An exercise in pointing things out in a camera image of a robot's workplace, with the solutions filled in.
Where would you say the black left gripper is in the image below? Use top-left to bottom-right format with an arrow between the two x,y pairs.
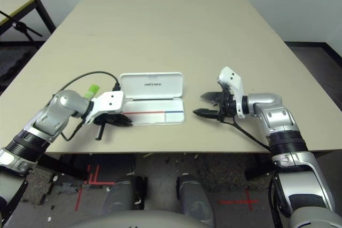
92,113 -> 134,141

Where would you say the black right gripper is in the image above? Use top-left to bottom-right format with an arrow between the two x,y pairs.
192,90 -> 237,123

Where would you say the green highlighter pen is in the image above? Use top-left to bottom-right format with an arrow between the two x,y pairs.
84,84 -> 100,99

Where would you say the white plastic pencil case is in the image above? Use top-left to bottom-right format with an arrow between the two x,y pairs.
119,72 -> 185,127

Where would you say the speckled grey floor mat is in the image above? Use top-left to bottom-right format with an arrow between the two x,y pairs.
197,155 -> 273,191

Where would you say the grey robot left leg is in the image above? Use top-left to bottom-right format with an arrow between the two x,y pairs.
103,174 -> 149,213

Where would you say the grey robot leg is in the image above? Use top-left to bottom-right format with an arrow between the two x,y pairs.
176,174 -> 214,226
103,174 -> 149,213

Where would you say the grey robot right leg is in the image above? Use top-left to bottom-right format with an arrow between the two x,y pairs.
176,174 -> 214,226

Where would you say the grey robot torso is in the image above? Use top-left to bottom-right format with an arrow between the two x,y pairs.
72,210 -> 212,228

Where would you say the black tripod stand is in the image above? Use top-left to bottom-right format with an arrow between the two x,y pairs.
0,10 -> 43,42

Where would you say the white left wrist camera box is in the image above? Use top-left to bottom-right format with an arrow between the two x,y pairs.
84,91 -> 125,125

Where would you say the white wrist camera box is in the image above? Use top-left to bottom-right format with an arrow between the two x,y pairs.
216,66 -> 245,119
84,91 -> 125,125

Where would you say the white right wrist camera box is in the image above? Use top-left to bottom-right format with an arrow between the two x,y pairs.
216,66 -> 245,119

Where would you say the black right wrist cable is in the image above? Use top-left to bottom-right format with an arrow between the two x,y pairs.
221,120 -> 284,228

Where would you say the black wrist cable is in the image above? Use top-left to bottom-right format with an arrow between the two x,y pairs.
49,71 -> 121,142
221,120 -> 284,228

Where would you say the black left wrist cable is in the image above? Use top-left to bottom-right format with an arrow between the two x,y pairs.
49,71 -> 121,142

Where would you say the beige table with black frame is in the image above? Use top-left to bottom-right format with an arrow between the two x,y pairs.
0,0 -> 57,43

